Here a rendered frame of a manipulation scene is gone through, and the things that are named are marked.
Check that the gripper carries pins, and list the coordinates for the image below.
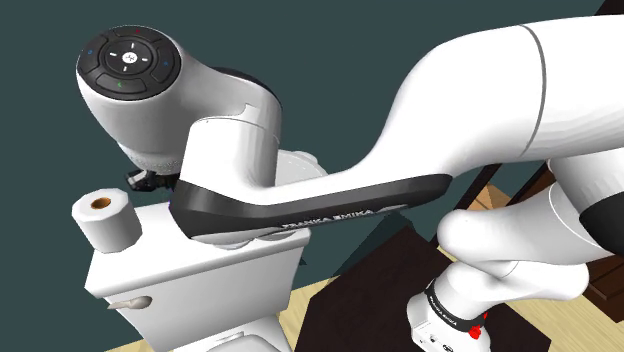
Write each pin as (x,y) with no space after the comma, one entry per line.
(142,180)

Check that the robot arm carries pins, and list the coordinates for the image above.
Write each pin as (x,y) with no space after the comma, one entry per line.
(487,97)

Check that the white toilet paper roll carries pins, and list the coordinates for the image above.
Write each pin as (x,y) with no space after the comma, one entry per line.
(108,222)

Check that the dark brown wooden furniture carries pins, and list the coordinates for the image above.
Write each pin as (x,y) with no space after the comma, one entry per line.
(604,278)

